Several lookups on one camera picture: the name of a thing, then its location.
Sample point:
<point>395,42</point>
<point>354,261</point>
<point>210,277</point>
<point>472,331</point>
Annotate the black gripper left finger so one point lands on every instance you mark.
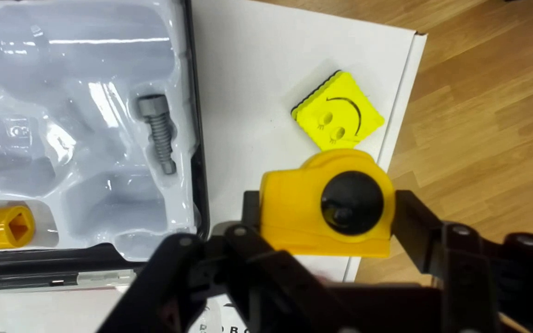
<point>217,283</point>

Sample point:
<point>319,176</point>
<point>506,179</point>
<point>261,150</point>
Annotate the white cardboard box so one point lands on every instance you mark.
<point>248,92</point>

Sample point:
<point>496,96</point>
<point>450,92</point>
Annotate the clear plastic case lid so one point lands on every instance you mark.
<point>32,311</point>

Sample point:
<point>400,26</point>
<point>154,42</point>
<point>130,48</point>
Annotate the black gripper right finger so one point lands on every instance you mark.
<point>500,283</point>

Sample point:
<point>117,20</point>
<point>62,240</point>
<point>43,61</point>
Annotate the black toy case white tray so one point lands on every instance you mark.
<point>93,61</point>

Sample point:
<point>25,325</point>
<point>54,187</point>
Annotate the yellow toy block round knob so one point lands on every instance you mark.
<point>291,209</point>

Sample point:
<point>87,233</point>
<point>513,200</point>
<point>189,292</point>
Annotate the grey toy screw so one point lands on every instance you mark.
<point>156,122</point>

